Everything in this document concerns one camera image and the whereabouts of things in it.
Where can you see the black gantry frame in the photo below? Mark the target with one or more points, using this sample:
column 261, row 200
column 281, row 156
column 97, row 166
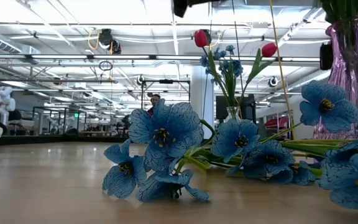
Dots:
column 166, row 81

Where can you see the black computer monitor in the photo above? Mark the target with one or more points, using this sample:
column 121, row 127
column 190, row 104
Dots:
column 221, row 107

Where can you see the clear glass vase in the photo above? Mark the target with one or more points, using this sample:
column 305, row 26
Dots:
column 233, row 114

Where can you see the white humanoid robot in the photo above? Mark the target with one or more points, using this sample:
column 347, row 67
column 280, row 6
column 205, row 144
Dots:
column 3, row 104

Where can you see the person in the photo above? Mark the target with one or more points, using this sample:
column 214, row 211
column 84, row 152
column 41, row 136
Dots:
column 154, row 101

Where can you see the blue artificial flower spray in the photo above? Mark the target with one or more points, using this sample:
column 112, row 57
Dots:
column 166, row 130
column 353, row 180

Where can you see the blue artificial hyacinth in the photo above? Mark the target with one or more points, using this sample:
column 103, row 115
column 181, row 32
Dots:
column 236, row 67

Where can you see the red artificial tulip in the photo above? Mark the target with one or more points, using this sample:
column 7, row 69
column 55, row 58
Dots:
column 269, row 49
column 200, row 38

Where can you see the pink ribbed glass vase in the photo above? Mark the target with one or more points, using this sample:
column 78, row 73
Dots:
column 350, row 77

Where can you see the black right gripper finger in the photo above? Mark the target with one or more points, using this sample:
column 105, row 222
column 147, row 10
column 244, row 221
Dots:
column 326, row 56

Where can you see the black frame enclosure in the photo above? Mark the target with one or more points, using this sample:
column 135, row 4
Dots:
column 59, row 119

